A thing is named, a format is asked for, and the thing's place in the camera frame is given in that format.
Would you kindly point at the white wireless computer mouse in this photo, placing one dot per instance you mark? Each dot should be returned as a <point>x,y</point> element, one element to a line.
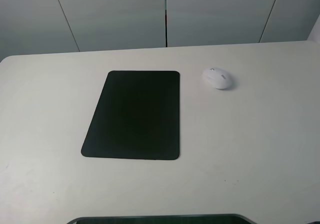
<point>218,78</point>

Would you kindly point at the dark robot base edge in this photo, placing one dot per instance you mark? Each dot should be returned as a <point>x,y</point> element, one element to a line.
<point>171,219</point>

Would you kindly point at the black rectangular mouse pad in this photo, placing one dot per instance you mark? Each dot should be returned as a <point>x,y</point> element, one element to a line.
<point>137,117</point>

